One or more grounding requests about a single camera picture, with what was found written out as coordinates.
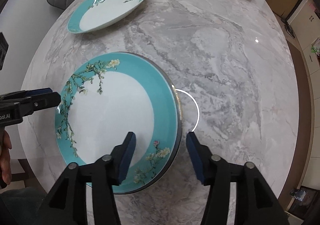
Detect small teal floral plate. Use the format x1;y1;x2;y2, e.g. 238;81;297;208
55;52;180;195

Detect large teal floral plate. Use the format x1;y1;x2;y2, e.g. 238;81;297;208
67;0;144;34

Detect left forearm grey sleeve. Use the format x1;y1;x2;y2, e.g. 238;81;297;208
1;187;47;224

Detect person's left hand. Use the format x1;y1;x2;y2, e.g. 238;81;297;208
1;131;12;185

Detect black left tracking camera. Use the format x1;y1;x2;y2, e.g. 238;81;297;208
0;32;9;70

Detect white wall cabinets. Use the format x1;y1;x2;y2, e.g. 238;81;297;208
287;0;319;104

